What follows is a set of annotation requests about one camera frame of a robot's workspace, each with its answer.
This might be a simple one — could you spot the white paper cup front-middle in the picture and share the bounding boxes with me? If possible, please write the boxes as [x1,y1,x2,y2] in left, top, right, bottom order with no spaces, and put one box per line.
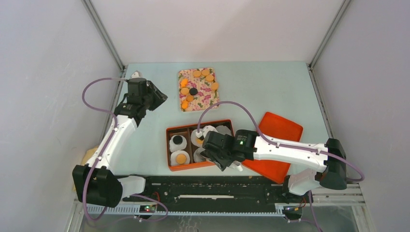
[193,147,206,163]

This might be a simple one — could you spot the metal tongs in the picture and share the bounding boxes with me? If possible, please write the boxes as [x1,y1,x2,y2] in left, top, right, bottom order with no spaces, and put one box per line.
[229,161,243,172]

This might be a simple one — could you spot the orange tin box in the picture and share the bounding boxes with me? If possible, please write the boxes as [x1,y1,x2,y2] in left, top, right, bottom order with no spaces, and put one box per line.
[166,124,214,172]

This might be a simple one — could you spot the white paper cup back-middle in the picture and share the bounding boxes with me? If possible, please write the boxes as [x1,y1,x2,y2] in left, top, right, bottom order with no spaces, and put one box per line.
[191,126,217,147]

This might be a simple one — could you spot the black cookie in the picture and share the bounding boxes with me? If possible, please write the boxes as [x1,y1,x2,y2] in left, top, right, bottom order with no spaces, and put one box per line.
[189,87,198,96]
[172,135,184,145]

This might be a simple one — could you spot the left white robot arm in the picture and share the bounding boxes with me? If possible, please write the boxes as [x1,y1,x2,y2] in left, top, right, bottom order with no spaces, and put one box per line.
[72,77,167,208]

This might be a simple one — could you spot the tan cloth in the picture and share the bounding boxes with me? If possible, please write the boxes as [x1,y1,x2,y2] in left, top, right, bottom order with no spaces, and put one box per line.
[72,145,100,193]

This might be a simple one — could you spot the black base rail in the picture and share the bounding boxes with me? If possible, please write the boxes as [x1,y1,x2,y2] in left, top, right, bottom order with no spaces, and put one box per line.
[142,175,309,213]

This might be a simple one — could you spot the white paper cup back-right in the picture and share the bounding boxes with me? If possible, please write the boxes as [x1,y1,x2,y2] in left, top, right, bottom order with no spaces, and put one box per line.
[216,125,232,136]

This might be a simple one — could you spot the white paper cup front-left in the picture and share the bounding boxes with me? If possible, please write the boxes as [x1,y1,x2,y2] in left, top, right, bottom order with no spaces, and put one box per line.
[170,150,190,166]

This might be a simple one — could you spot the orange fish cookie top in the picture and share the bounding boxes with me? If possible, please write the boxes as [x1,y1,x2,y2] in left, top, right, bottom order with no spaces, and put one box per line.
[180,78,189,88]

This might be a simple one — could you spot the floral tray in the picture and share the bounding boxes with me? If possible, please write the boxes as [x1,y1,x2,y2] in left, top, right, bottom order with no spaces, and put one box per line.
[177,67,220,112]

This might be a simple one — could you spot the white paper cup back-left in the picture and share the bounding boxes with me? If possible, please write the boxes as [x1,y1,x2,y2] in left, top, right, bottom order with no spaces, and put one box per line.
[169,135,188,153]

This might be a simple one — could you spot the orange tin lid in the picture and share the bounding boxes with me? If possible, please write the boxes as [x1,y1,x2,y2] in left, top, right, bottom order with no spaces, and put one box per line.
[241,112,304,185]

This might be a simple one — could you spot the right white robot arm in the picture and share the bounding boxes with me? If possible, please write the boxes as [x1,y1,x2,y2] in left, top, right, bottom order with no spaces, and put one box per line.
[200,130,347,202]

